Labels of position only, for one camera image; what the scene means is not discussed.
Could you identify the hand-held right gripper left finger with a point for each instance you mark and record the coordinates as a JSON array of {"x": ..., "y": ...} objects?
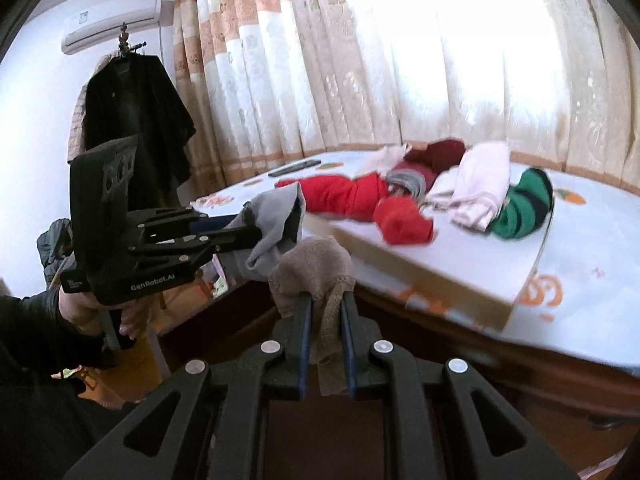
[{"x": 300, "y": 340}]

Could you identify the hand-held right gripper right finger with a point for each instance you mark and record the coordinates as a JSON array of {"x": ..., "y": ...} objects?
[{"x": 348, "y": 355}]

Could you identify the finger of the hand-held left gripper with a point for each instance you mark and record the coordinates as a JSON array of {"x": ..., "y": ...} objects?
[
  {"x": 225, "y": 242},
  {"x": 175, "y": 217}
]

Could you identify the light grey underwear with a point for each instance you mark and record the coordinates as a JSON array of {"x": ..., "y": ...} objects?
[{"x": 277, "y": 230}]

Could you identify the tan knit underwear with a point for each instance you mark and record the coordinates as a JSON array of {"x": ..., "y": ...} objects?
[{"x": 315, "y": 270}]

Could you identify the bright red sock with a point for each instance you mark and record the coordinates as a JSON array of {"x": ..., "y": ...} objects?
[{"x": 340, "y": 195}]

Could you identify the white shallow box gold edge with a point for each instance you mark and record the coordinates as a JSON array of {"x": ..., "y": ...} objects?
[{"x": 450, "y": 265}]

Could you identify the small bright red underwear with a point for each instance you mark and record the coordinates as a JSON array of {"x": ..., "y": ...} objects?
[{"x": 402, "y": 222}]

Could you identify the white underwear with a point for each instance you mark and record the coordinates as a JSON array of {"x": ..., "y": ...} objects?
[{"x": 442, "y": 190}]

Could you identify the pale pink underwear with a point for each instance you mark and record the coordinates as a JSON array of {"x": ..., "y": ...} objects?
[{"x": 482, "y": 185}]

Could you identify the maroon sock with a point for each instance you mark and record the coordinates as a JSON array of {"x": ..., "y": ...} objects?
[{"x": 440, "y": 157}]

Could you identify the green black striped underwear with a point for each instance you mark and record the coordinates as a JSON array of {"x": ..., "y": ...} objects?
[{"x": 522, "y": 205}]

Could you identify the person's left forearm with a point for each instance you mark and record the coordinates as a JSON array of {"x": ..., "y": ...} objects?
[{"x": 30, "y": 330}]

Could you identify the person's left hand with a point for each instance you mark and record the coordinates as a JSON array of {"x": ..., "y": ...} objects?
[{"x": 80, "y": 312}]

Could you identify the black coat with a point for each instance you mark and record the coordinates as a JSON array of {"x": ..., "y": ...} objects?
[{"x": 135, "y": 120}]

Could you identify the beige quilted garment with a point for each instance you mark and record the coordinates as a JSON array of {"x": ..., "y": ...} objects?
[{"x": 77, "y": 110}]

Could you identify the dark grey cloth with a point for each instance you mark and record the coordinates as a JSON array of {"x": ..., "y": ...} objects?
[{"x": 55, "y": 250}]

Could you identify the black remote control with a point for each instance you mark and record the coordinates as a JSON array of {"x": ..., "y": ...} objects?
[{"x": 294, "y": 167}]

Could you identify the wooden coat rack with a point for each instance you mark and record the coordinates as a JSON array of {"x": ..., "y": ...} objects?
[{"x": 125, "y": 42}]

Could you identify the dark wooden table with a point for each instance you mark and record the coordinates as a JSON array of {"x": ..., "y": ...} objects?
[{"x": 500, "y": 390}]

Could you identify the person's black jacket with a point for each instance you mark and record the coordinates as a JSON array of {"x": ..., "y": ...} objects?
[{"x": 40, "y": 425}]

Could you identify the cream and orange floral curtain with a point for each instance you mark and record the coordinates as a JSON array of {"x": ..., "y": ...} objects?
[{"x": 400, "y": 60}]

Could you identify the white wall air conditioner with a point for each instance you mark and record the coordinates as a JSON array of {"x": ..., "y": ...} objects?
[{"x": 110, "y": 22}]

